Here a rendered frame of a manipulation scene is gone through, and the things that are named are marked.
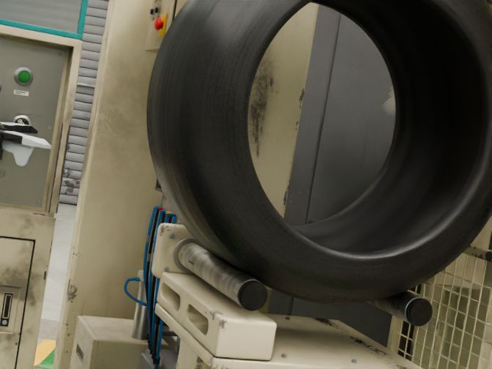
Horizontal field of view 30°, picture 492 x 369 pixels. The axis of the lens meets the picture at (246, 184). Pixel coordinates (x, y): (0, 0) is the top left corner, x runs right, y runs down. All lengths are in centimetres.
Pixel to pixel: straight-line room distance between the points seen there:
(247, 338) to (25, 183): 80
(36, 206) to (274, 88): 60
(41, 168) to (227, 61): 80
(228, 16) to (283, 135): 46
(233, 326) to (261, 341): 5
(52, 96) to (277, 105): 52
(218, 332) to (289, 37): 63
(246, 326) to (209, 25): 43
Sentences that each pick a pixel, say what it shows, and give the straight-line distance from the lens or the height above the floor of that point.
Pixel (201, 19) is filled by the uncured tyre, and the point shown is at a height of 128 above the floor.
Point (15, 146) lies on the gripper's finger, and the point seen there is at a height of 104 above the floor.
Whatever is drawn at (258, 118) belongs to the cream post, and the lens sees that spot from 170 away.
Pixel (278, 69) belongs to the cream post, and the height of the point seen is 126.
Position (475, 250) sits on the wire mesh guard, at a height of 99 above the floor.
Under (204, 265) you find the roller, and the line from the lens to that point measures 150.
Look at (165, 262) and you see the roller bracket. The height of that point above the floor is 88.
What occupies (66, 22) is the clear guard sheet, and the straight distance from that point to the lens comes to 198.
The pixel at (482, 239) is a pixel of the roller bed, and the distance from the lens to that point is 187.
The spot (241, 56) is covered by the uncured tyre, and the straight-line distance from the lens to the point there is 129.
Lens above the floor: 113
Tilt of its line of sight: 3 degrees down
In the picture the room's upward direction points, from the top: 9 degrees clockwise
